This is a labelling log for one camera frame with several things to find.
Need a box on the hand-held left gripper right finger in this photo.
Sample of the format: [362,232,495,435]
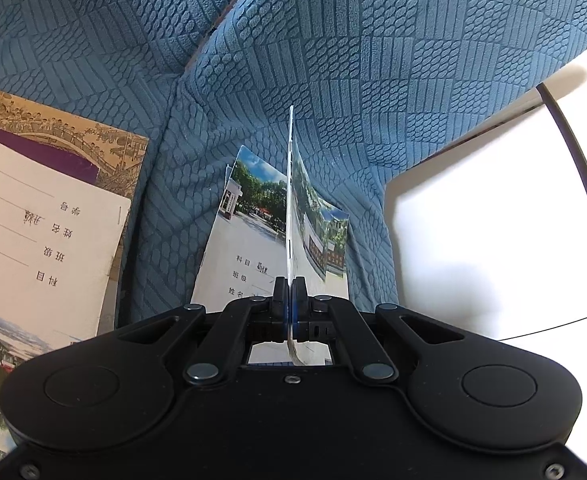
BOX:
[292,276,467,385]

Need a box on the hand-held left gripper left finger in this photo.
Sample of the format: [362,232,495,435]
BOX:
[116,276,290,386]

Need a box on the photo cover exercise notebook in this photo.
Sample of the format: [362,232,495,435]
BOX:
[218,162,236,218]
[0,127,133,461]
[284,105,350,366]
[194,145,291,311]

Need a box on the gold old-painting cover book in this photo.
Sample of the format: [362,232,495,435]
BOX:
[0,86,150,341]

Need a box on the blue textured chair cover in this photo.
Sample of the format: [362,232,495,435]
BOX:
[0,0,587,328]

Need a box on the dark metal armrest tube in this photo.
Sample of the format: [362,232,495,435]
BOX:
[535,85,587,307]

